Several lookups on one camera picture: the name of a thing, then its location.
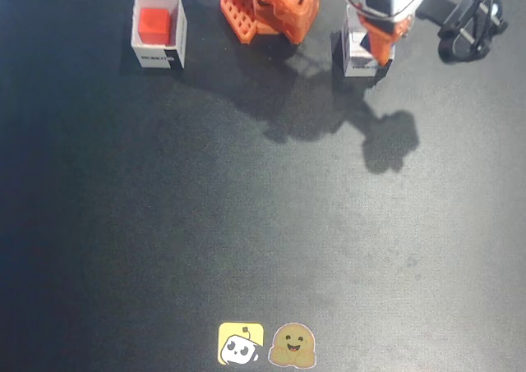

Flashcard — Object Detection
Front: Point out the brown hugging face sticker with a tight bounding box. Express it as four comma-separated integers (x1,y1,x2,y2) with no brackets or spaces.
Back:
267,322,318,369

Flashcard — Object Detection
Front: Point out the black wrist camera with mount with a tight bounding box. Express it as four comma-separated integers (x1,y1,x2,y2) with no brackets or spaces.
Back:
414,0,510,64

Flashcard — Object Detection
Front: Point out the white cardboard box black label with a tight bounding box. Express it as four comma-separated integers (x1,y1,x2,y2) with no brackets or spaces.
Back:
341,6,398,79
130,0,188,70

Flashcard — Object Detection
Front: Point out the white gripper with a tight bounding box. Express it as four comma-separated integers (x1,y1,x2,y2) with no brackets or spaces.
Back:
357,0,433,67

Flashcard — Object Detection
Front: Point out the red cube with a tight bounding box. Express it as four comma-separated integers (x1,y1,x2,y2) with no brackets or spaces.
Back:
137,7,172,45

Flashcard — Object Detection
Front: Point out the yellow robot sticker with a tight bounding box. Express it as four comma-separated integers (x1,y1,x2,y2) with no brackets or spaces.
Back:
217,322,265,366

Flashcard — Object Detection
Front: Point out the dark grey felt mat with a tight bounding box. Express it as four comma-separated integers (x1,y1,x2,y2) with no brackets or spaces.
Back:
0,0,526,372

